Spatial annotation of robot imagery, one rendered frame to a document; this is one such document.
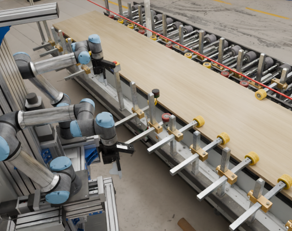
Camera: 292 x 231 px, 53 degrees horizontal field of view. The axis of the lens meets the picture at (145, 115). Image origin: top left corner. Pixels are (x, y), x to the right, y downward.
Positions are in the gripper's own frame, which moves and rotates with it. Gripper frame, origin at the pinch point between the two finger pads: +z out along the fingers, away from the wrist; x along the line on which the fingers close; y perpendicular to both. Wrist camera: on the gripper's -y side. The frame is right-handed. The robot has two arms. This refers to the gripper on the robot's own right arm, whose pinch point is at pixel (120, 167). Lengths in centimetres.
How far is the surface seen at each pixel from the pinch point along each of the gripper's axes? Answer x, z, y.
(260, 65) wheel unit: -106, 26, -137
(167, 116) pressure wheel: -79, 41, -43
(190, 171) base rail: -36, 62, -50
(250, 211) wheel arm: 20, 36, -67
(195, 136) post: -32, 22, -52
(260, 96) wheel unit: -78, 38, -124
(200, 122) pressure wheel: -59, 35, -65
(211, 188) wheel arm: 0, 36, -51
